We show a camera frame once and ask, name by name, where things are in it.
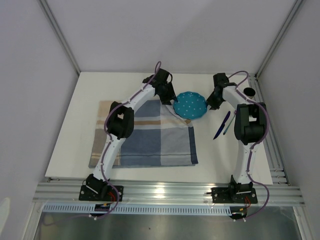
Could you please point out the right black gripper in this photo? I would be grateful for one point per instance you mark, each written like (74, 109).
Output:
(214, 106)

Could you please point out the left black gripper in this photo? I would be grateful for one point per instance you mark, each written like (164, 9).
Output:
(171, 96)

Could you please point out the teal dotted plate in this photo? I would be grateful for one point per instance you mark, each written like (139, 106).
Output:
(190, 105)

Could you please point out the blue beige checked cloth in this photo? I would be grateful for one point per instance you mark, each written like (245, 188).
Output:
(160, 138)

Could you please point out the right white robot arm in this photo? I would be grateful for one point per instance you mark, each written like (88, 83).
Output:
(251, 126)

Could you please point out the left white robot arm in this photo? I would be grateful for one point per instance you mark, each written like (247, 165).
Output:
(119, 125)

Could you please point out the purple knife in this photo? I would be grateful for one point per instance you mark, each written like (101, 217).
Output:
(222, 125)

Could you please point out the purple teal fork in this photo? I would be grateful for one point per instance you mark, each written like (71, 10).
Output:
(229, 124)

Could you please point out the brown mug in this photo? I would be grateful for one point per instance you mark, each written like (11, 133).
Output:
(249, 92)

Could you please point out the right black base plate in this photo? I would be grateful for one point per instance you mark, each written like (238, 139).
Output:
(224, 195)

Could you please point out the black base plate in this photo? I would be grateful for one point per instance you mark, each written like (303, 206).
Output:
(224, 195)
(112, 193)

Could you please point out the aluminium mounting rail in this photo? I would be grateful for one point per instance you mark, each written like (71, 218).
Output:
(165, 193)

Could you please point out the white slotted cable duct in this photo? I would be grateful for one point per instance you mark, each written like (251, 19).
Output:
(91, 208)

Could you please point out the right aluminium frame post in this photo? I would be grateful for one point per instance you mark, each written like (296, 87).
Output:
(279, 37)

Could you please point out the aluminium frame post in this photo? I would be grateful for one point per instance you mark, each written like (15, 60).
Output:
(52, 20)
(279, 37)

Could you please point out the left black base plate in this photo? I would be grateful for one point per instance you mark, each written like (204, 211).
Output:
(112, 193)

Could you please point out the left aluminium frame post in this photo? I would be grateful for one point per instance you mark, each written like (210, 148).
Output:
(52, 20)

